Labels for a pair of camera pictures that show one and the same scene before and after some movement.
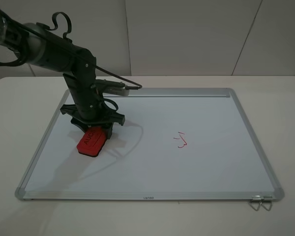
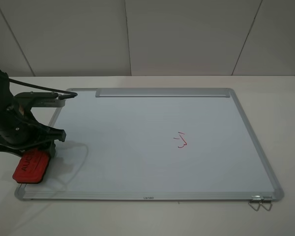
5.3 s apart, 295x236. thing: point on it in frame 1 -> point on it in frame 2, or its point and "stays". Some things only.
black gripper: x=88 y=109 -> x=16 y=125
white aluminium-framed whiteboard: x=176 y=144 stays
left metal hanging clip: x=255 y=199 stays
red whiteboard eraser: x=92 y=142 -> x=31 y=166
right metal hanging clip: x=267 y=199 stays
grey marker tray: x=174 y=93 stays
